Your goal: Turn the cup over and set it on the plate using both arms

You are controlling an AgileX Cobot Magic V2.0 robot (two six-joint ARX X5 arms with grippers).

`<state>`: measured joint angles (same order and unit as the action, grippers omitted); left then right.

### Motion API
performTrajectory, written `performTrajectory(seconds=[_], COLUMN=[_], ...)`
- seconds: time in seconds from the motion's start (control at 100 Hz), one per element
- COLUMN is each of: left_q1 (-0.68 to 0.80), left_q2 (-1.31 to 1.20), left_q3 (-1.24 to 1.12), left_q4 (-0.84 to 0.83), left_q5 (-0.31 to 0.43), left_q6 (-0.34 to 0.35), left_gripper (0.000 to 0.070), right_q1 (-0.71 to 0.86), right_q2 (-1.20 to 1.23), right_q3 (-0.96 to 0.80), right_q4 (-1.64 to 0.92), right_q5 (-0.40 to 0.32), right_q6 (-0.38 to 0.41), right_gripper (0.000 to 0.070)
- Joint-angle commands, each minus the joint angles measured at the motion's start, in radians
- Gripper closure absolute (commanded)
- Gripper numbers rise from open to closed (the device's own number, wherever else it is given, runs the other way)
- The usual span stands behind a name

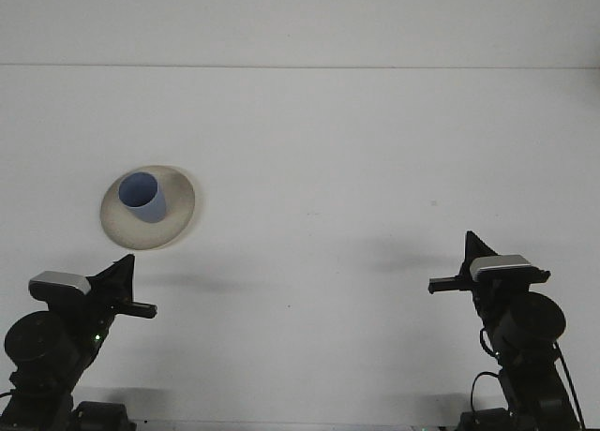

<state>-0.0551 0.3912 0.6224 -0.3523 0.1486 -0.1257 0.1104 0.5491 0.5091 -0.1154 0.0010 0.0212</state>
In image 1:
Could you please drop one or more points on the pale blue cup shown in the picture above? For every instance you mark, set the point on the pale blue cup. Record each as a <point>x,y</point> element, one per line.
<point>150,206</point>

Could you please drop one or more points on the pale round plate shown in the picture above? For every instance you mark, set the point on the pale round plate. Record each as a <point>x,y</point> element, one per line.
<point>140,236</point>

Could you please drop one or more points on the grey camera box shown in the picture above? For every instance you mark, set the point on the grey camera box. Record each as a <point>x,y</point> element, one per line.
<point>58,281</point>
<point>501,264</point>

